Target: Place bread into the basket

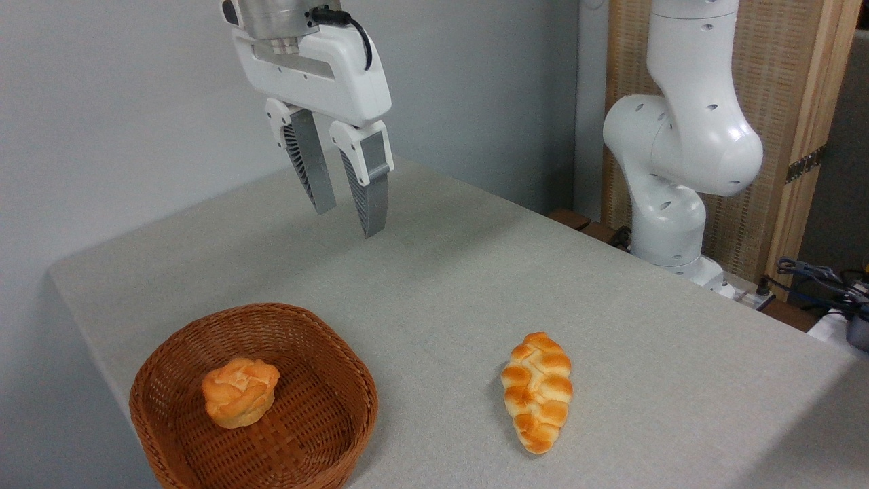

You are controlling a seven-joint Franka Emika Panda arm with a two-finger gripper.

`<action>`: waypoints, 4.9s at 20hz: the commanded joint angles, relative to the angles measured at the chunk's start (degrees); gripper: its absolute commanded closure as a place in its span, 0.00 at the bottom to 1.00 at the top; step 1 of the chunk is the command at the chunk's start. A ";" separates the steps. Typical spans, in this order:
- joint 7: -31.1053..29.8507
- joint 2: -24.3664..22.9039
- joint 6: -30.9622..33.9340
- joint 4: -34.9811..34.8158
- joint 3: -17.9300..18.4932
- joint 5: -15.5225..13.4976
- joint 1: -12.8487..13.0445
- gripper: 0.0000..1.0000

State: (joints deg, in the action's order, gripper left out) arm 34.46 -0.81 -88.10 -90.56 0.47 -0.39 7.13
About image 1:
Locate brown wicker basket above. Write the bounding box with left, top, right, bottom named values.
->
left=129, top=303, right=379, bottom=489

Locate round bread bun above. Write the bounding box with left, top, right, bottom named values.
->
left=202, top=358, right=280, bottom=429

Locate woven wooden frame screen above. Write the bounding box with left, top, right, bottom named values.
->
left=601, top=0, right=863, bottom=300

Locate grey tablecloth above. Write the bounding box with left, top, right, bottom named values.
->
left=48, top=146, right=869, bottom=489

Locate metal screen hinge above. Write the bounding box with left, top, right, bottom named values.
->
left=785, top=145, right=828, bottom=185

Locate braided bread loaf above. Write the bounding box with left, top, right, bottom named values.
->
left=501, top=332, right=574, bottom=454

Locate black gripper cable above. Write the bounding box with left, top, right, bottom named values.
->
left=311, top=7, right=373, bottom=71

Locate bundle of dark cables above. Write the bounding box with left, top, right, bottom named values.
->
left=757, top=257, right=869, bottom=320

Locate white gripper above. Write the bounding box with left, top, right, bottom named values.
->
left=232, top=26, right=395, bottom=239

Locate grey round container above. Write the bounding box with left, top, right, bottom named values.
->
left=846, top=304, right=869, bottom=352

